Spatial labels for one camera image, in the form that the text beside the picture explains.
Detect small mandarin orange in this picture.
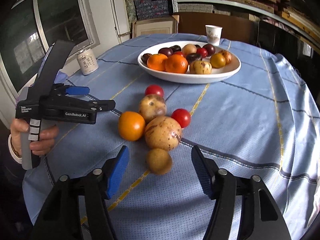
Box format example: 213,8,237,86
165,54,189,74

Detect yellow bruised apple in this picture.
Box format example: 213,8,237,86
189,60,212,74

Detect person's left hand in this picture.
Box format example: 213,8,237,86
10,117,60,157

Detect purple cloth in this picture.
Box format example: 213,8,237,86
54,71,68,84

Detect white drink can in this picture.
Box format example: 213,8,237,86
76,48,99,76

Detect large orange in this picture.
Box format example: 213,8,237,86
118,111,145,141

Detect small brown round fruit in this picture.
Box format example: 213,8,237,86
146,148,172,175

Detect tan striped pepino melon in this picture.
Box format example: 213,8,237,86
138,94,167,123

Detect red tomato top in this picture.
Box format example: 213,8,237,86
144,85,164,97

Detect peach coloured striped fruit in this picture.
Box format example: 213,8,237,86
144,116,182,151

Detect red tomato right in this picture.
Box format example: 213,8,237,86
171,108,191,128

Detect dark fruit plate left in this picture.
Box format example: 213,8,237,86
141,53,152,65

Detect blue checked tablecloth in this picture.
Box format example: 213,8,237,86
23,34,319,239

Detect small dark plum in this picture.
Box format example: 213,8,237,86
158,47,174,57

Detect dark plum on plate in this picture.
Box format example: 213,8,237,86
170,45,182,53

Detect red cherry tomato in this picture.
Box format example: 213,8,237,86
174,51,184,57

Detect dark purple mangosteen fruit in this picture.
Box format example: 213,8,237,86
186,53,202,64

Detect white oval plate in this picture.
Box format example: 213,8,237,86
137,41,241,84

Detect beige round fruit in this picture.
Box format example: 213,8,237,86
182,43,197,57

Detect cardboard box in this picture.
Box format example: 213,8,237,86
132,15,180,38

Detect red tomato in pile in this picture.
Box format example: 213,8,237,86
197,47,208,59

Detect small orange tangerine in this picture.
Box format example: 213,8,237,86
210,53,226,68

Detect red striped apple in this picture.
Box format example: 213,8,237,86
219,50,232,64

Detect dark red plum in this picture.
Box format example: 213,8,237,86
202,43,216,57

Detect white paper cup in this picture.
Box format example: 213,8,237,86
205,24,222,46

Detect window with grey frame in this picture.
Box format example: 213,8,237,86
1,0,100,97

